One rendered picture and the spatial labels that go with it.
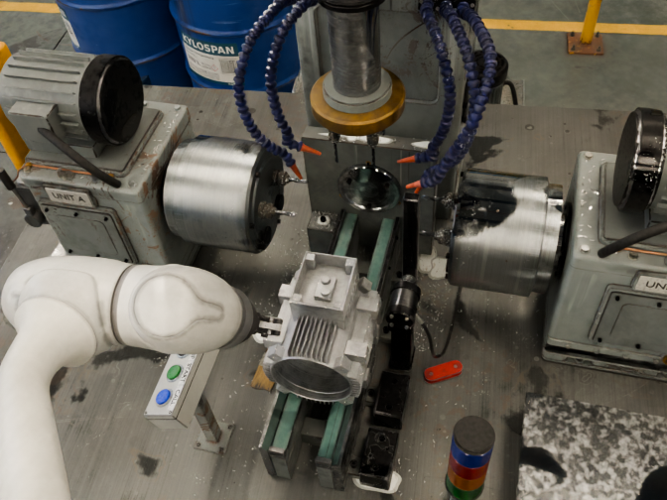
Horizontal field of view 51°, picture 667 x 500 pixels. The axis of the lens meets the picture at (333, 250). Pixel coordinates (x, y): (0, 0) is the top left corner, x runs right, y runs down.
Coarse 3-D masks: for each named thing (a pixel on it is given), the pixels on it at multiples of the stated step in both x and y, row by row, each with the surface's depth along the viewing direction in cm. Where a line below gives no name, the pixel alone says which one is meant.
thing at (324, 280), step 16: (320, 256) 133; (336, 256) 132; (304, 272) 132; (320, 272) 133; (336, 272) 133; (352, 272) 129; (304, 288) 131; (320, 288) 129; (336, 288) 131; (352, 288) 131; (304, 304) 125; (320, 304) 129; (352, 304) 132; (320, 320) 128; (336, 320) 127
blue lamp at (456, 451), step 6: (456, 444) 100; (456, 450) 101; (456, 456) 102; (462, 456) 101; (468, 456) 99; (474, 456) 99; (480, 456) 99; (486, 456) 100; (462, 462) 102; (468, 462) 101; (474, 462) 101; (480, 462) 101; (486, 462) 102
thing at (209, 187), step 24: (192, 144) 151; (216, 144) 151; (240, 144) 151; (168, 168) 150; (192, 168) 148; (216, 168) 147; (240, 168) 146; (264, 168) 150; (168, 192) 150; (192, 192) 147; (216, 192) 146; (240, 192) 145; (264, 192) 153; (168, 216) 152; (192, 216) 149; (216, 216) 147; (240, 216) 146; (264, 216) 152; (192, 240) 155; (216, 240) 152; (240, 240) 150; (264, 240) 157
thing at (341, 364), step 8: (296, 272) 138; (360, 280) 135; (368, 280) 135; (360, 288) 134; (368, 288) 134; (272, 352) 126; (280, 352) 126; (336, 360) 124; (344, 360) 124; (336, 368) 124; (344, 368) 123; (288, 392) 136; (344, 400) 133; (352, 400) 133
